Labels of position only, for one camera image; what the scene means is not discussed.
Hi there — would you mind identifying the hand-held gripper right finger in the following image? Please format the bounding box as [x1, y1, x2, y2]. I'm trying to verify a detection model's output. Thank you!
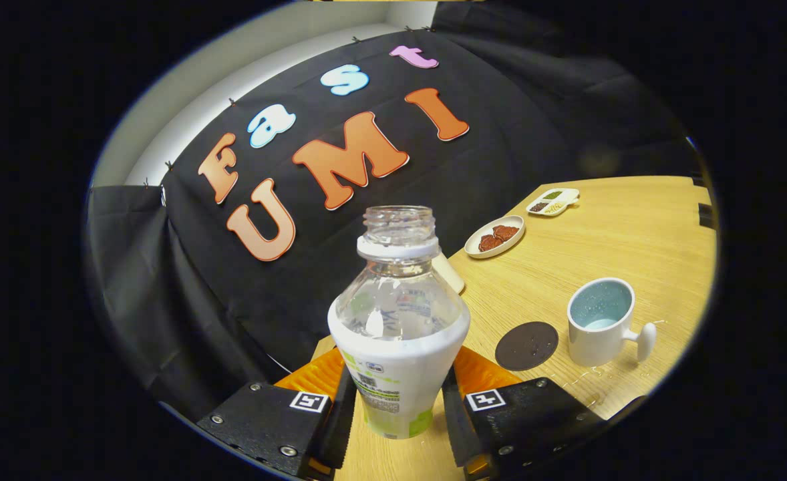
[442, 345, 608, 480]

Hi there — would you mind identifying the white oval plate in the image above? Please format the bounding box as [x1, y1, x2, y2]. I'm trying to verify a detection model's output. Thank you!
[464, 215, 526, 259]

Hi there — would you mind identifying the black backdrop cloth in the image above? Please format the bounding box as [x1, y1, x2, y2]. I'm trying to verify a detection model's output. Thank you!
[85, 0, 701, 422]

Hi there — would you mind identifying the white cup with blue inside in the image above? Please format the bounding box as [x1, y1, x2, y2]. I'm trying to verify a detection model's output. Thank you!
[567, 277, 657, 367]

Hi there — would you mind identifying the wooden table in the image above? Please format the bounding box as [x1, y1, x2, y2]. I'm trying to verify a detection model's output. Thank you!
[310, 175, 718, 481]

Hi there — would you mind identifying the dark round coaster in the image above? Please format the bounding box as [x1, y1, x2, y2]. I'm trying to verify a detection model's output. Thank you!
[495, 321, 559, 371]

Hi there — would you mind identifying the clear plastic juice bottle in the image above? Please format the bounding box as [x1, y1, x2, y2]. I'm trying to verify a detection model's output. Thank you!
[327, 205, 471, 440]

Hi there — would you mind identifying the white divided condiment dish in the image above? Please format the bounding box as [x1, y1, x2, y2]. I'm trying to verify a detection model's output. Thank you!
[526, 188, 580, 217]

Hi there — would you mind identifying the white toaster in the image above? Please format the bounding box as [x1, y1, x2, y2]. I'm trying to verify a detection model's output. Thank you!
[432, 252, 466, 295]

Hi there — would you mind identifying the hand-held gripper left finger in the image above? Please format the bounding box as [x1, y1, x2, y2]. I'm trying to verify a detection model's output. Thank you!
[196, 347, 357, 480]

